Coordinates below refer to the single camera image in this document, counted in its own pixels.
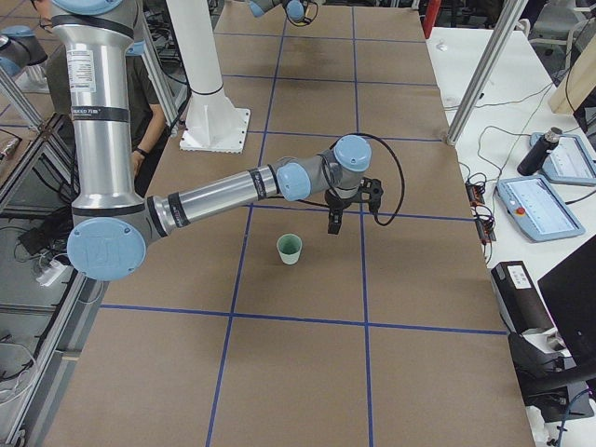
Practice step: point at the white power strip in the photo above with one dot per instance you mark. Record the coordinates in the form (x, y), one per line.
(51, 273)

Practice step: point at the green plastic cup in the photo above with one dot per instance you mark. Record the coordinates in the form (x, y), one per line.
(289, 248)

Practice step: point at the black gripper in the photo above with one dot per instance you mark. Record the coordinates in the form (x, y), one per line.
(336, 203)

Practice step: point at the seated person dark shirt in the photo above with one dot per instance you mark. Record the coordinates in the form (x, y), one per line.
(148, 125)

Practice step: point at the orange black controller board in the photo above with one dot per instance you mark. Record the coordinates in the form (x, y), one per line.
(475, 194)

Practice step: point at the far blue teach pendant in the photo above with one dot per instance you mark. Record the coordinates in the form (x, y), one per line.
(570, 162)

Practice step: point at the black monitor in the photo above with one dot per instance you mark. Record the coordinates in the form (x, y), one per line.
(568, 290)

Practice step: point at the black water bottle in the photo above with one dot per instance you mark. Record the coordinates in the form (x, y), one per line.
(542, 148)

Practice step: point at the aluminium frame post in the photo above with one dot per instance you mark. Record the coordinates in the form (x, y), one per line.
(501, 33)

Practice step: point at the near blue teach pendant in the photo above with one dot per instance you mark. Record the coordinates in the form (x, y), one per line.
(537, 210)

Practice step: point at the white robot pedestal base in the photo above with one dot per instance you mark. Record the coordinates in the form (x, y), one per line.
(212, 122)

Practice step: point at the black box white label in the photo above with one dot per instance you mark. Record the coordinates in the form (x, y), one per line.
(520, 305)

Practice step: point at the blue teach pendant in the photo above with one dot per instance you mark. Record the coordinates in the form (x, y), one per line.
(570, 162)
(537, 210)

